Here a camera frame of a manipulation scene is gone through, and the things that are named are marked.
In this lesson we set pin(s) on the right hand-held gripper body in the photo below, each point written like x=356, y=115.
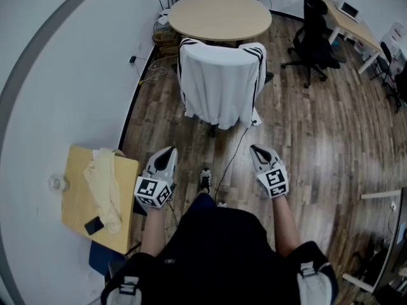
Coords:
x=274, y=183

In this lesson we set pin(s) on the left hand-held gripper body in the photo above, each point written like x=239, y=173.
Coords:
x=152, y=192

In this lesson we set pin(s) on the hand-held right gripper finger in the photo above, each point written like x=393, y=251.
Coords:
x=269, y=154
x=255, y=159

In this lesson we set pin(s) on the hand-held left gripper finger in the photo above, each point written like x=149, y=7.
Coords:
x=156, y=156
x=172, y=162

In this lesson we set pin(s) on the white black-striped clothing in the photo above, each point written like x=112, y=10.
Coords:
x=219, y=84

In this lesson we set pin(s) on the person's right forearm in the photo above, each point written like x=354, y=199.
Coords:
x=286, y=227

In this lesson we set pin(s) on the person's left forearm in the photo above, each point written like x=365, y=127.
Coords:
x=153, y=230

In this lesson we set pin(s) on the person's black clothing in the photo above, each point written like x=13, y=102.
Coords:
x=219, y=256

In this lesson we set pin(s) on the black mesh office chair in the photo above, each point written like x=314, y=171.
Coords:
x=313, y=46

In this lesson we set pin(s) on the small black office chair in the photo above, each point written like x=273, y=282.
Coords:
x=388, y=70

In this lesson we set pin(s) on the person's left shoe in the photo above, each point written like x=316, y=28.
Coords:
x=205, y=179

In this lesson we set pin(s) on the person's shoe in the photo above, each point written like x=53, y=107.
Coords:
x=205, y=179
x=222, y=204

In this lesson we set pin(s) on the pale yellow cloth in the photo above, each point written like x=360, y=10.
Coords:
x=105, y=186

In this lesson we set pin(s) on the person's right shoe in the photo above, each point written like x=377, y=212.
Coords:
x=222, y=204

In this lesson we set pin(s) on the black smartphone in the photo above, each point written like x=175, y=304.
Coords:
x=94, y=225

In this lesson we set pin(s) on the small wooden side table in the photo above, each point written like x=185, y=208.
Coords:
x=79, y=202

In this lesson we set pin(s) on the blue stool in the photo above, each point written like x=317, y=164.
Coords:
x=101, y=257

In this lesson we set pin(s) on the clear plastic bottle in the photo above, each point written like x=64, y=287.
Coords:
x=58, y=183

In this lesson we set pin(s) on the black power adapter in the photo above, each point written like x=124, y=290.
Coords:
x=132, y=59

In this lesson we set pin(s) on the cardboard boxes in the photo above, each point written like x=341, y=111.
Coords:
x=165, y=38

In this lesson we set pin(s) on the black bag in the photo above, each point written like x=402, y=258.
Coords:
x=372, y=267

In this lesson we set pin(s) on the white router with antennas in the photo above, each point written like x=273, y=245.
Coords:
x=164, y=15

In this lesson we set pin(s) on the round wooden table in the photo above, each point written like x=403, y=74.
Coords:
x=219, y=14

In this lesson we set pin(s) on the rectangular wooden desk white legs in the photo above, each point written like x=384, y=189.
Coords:
x=356, y=27

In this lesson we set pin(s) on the white box appliance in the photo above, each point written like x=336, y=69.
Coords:
x=349, y=9

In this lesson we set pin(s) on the white boxes with red print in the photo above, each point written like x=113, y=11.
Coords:
x=395, y=37

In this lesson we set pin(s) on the white frame desk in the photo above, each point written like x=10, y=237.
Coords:
x=357, y=281

